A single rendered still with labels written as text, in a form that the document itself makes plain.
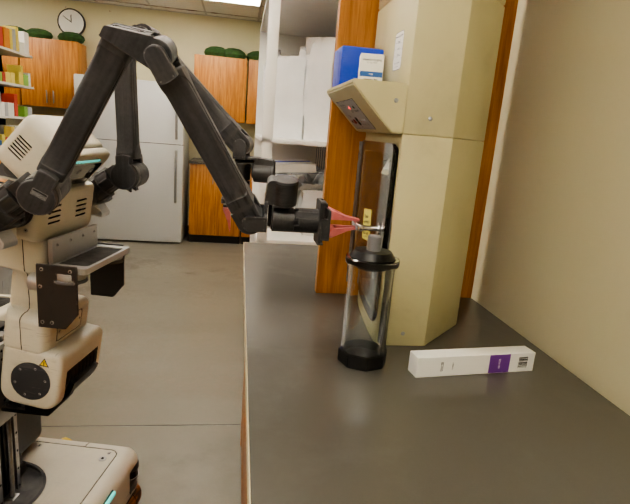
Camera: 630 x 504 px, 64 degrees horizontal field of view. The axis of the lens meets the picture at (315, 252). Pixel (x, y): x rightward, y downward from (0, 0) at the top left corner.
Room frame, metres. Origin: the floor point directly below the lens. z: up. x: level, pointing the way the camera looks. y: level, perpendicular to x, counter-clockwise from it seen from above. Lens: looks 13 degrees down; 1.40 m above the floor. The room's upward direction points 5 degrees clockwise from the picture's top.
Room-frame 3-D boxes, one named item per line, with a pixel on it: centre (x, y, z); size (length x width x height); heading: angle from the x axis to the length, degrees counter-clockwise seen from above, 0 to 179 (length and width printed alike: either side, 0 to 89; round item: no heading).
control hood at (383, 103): (1.22, -0.08, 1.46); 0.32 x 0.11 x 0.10; 9
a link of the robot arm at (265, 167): (1.47, 0.19, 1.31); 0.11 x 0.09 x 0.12; 88
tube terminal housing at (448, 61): (1.25, -0.26, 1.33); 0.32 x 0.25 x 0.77; 9
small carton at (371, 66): (1.16, -0.09, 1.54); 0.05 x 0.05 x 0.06; 89
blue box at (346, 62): (1.30, -0.07, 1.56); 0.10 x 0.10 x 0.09; 9
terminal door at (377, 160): (1.23, -0.13, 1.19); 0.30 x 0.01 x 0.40; 9
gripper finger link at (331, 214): (1.16, -0.05, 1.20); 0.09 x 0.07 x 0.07; 99
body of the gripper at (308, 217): (1.15, 0.02, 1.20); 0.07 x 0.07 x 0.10; 9
